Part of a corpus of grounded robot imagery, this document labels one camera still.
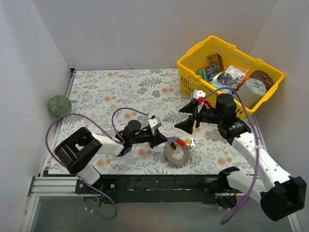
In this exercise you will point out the green blue sponge pack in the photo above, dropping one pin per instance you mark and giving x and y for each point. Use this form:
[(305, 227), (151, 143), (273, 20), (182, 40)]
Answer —
[(207, 73)]

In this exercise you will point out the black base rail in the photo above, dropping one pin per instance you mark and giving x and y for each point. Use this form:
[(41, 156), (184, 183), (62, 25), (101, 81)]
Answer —
[(167, 188)]

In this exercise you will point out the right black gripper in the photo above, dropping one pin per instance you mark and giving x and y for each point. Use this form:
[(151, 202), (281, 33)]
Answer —
[(196, 116)]

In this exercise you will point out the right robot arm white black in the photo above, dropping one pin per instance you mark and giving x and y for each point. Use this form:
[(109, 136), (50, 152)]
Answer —
[(278, 193)]

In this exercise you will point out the floral table mat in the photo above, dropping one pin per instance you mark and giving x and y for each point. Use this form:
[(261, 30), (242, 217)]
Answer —
[(105, 101)]

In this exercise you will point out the metal disc keyring holder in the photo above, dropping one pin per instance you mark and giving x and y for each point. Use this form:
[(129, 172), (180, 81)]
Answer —
[(179, 157)]

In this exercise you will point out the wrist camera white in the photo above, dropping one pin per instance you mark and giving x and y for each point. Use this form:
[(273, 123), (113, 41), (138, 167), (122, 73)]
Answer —
[(154, 122), (199, 97)]

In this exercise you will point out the light blue cloth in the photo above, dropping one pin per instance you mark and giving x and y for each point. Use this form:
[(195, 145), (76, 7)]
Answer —
[(218, 85)]

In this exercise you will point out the brown cardboard box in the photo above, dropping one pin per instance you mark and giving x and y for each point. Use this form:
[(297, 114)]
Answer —
[(217, 61)]

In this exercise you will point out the small black key fob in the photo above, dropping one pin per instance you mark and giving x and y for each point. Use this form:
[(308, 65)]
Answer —
[(173, 146)]

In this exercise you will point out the yellow plastic basket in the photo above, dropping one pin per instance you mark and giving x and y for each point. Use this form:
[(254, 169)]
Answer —
[(196, 58)]

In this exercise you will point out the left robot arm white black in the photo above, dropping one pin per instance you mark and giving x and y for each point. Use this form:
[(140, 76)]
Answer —
[(76, 152)]

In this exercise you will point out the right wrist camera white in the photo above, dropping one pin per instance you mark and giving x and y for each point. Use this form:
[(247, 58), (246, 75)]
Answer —
[(199, 97)]

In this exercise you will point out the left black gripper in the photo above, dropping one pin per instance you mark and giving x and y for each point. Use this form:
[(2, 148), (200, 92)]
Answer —
[(152, 138)]

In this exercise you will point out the white key tag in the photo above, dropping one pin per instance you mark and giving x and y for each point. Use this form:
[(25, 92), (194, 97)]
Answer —
[(192, 143)]

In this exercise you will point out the brown round disc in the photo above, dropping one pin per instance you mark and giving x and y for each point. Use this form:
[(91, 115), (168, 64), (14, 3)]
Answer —
[(263, 77)]

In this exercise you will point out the yellow key fob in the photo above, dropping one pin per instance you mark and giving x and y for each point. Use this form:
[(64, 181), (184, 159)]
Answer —
[(187, 141)]

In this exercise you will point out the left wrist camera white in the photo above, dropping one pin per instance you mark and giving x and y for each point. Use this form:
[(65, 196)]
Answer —
[(154, 122)]

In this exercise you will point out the green felt ball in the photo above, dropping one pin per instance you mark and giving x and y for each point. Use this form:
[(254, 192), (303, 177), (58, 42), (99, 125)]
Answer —
[(59, 105)]

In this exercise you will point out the red key tag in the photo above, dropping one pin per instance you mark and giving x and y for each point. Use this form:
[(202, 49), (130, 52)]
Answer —
[(180, 142)]

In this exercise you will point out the silver foil packet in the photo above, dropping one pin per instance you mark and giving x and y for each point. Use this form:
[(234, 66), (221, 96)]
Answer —
[(231, 77)]

